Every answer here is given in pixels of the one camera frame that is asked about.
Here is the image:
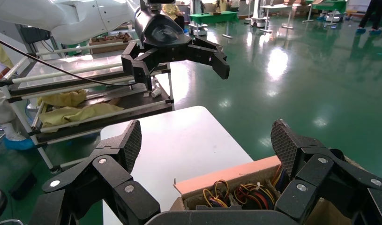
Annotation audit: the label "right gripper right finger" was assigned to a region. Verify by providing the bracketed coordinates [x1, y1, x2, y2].
[270, 119, 382, 225]

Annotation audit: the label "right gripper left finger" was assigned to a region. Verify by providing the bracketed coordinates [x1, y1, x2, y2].
[29, 119, 161, 225]

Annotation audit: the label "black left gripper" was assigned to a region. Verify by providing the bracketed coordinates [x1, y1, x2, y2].
[120, 8, 231, 93]

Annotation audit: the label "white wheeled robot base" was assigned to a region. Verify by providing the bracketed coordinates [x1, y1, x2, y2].
[188, 23, 209, 37]

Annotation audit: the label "person in yellow coat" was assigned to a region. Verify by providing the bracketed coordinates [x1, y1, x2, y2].
[161, 3, 186, 30]

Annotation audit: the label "black shelf cart white tubes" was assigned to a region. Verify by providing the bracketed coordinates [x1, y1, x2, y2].
[0, 38, 176, 173]

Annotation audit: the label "green cloth table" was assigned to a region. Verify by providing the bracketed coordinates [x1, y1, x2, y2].
[188, 11, 240, 39]
[302, 0, 348, 24]

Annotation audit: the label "open cardboard box with parts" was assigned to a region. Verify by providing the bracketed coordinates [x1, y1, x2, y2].
[89, 32, 134, 55]

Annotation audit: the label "large yellow cloth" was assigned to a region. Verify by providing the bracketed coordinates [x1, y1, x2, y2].
[38, 103, 125, 129]

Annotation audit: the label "brown cardboard divider box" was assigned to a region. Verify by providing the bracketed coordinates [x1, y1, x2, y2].
[170, 155, 365, 225]

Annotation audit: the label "small yellow cloth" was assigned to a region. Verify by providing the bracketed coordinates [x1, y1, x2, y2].
[37, 89, 88, 108]

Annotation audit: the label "black floor block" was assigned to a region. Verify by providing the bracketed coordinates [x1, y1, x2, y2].
[9, 172, 38, 200]

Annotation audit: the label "white robot column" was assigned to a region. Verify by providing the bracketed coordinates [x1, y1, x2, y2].
[244, 0, 267, 29]

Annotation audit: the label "white metal table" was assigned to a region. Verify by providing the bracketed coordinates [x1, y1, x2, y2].
[259, 3, 294, 34]

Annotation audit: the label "person in white coverall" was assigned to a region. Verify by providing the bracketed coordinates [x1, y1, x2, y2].
[0, 57, 35, 152]

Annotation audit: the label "stacked cardboard boxes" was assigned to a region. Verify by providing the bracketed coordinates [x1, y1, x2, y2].
[282, 3, 312, 18]

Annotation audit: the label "person in black trousers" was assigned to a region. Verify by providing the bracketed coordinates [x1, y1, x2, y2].
[355, 0, 382, 36]

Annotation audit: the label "coloured wire bundles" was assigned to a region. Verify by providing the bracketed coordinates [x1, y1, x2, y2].
[234, 183, 276, 210]

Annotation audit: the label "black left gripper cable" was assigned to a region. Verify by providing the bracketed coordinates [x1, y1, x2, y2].
[0, 35, 138, 88]

